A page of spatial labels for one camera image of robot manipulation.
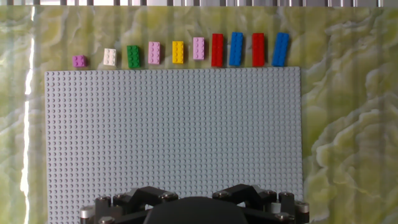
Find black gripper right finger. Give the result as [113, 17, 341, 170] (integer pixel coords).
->
[212, 183, 310, 224]

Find small magenta Lego brick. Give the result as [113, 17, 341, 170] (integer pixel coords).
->
[72, 55, 88, 68]

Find red long Lego brick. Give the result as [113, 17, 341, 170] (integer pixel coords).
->
[211, 33, 224, 68]
[252, 32, 266, 68]

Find white Lego brick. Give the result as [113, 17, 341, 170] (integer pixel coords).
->
[103, 48, 118, 67]

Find green Lego brick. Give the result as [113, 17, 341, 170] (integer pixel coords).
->
[126, 45, 141, 69]

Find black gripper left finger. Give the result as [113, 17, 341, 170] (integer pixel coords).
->
[80, 185, 180, 224]

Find yellow Lego brick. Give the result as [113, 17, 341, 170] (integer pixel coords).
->
[172, 40, 185, 65]

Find green marble pattern mat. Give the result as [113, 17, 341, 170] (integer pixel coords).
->
[0, 5, 398, 224]

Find blue long Lego brick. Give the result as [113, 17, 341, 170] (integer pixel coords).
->
[229, 32, 244, 67]
[271, 32, 290, 68]

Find pink Lego brick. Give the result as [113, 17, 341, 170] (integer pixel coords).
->
[147, 41, 162, 65]
[192, 37, 206, 61]

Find grey Lego baseplate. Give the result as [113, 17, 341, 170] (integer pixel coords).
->
[44, 67, 304, 224]

